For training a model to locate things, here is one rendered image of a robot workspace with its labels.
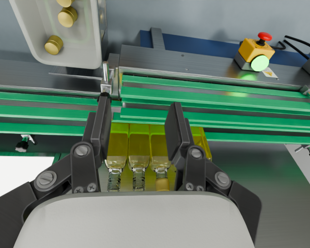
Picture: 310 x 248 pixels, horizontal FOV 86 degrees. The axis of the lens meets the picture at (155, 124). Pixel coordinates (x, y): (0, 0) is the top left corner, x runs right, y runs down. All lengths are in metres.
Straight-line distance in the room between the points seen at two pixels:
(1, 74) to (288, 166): 1.07
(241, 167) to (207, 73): 0.41
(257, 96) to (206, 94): 0.16
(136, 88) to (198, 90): 0.17
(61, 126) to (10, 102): 0.14
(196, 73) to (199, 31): 0.30
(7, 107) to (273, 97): 0.74
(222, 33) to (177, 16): 0.20
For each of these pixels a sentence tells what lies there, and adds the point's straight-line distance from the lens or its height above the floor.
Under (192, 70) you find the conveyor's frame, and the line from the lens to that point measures 0.51.
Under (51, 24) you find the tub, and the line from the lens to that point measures 0.58.
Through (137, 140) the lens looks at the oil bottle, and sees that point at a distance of 0.44.
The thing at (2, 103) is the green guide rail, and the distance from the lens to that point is 0.60.
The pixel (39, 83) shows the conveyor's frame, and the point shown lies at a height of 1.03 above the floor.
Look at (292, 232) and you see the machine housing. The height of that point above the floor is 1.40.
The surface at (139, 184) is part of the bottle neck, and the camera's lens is 0.41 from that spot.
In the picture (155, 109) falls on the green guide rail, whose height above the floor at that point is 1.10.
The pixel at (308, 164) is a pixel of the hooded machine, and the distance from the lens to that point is 2.53.
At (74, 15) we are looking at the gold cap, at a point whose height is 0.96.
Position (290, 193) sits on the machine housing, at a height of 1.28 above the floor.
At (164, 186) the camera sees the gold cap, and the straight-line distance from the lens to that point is 0.41.
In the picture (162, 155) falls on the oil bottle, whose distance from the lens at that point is 0.43.
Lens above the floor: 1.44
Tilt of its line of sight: 39 degrees down
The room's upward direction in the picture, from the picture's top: 175 degrees clockwise
